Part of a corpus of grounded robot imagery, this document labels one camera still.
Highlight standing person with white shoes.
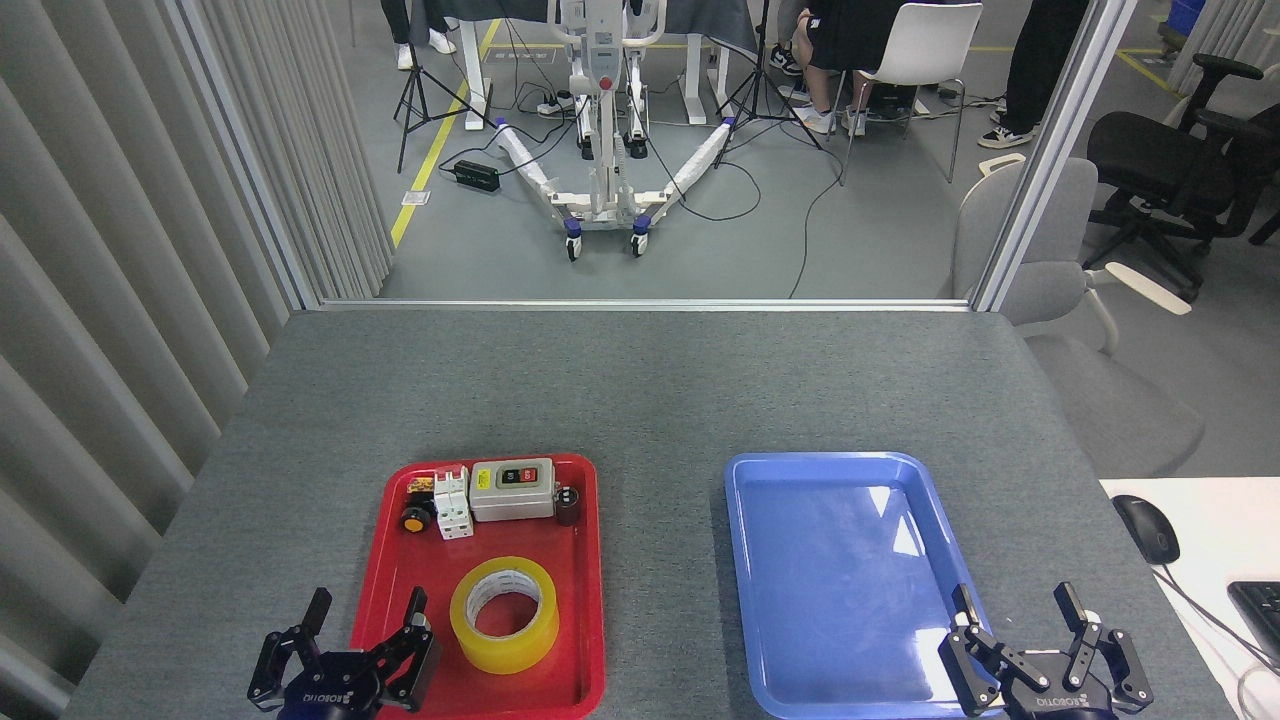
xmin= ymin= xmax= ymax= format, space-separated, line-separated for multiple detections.
xmin=380 ymin=0 xmax=459 ymax=71

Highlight black tripod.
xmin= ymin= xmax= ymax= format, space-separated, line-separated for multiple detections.
xmin=713 ymin=0 xmax=826 ymax=169
xmin=393 ymin=0 xmax=498 ymax=174

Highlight grey pleated curtain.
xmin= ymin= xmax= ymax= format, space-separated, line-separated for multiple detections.
xmin=0 ymin=0 xmax=396 ymax=720

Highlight white desk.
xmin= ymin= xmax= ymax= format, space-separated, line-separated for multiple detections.
xmin=1100 ymin=477 xmax=1280 ymax=720

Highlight standing person in black trousers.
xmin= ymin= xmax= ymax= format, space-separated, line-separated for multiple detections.
xmin=978 ymin=0 xmax=1091 ymax=151

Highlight grey two-button switch box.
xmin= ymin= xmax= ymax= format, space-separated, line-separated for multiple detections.
xmin=468 ymin=458 xmax=557 ymax=523

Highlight white wheeled stand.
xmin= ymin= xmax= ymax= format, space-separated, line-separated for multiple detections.
xmin=495 ymin=0 xmax=739 ymax=263

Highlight white circuit breaker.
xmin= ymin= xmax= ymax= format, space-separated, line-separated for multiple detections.
xmin=432 ymin=466 xmax=475 ymax=541

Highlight grey office chair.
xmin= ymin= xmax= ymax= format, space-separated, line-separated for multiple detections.
xmin=950 ymin=155 xmax=1206 ymax=479

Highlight black office chair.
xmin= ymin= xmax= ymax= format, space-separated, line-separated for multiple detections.
xmin=1085 ymin=53 xmax=1280 ymax=301

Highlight white plastic chair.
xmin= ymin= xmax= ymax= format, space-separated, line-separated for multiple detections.
xmin=838 ymin=2 xmax=985 ymax=187

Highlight black keyboard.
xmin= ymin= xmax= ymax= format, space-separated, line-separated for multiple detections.
xmin=1227 ymin=581 xmax=1280 ymax=666

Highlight yellow tape roll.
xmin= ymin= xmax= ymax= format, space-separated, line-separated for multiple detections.
xmin=449 ymin=556 xmax=561 ymax=675

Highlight silver post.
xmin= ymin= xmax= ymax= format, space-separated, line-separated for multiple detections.
xmin=972 ymin=0 xmax=1141 ymax=313
xmin=165 ymin=0 xmax=326 ymax=311

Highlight black floor cable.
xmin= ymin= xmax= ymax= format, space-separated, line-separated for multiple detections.
xmin=640 ymin=130 xmax=763 ymax=223
xmin=788 ymin=150 xmax=847 ymax=299

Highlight black mouse cable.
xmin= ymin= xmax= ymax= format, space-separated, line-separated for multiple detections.
xmin=1158 ymin=563 xmax=1280 ymax=669

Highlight seated person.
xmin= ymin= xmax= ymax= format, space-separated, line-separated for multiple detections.
xmin=768 ymin=0 xmax=961 ymax=137

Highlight black computer mouse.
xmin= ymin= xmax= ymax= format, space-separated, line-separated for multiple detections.
xmin=1112 ymin=494 xmax=1181 ymax=566

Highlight blue plastic tray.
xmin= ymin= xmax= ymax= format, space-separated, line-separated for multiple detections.
xmin=723 ymin=451 xmax=1001 ymax=720

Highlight red plastic tray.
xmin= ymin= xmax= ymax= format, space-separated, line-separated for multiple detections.
xmin=345 ymin=453 xmax=606 ymax=720

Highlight silver table rail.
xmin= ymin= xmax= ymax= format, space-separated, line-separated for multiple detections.
xmin=320 ymin=298 xmax=971 ymax=313

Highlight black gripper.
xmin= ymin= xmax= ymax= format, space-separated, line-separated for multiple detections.
xmin=938 ymin=582 xmax=1154 ymax=720
xmin=248 ymin=586 xmax=443 ymax=720

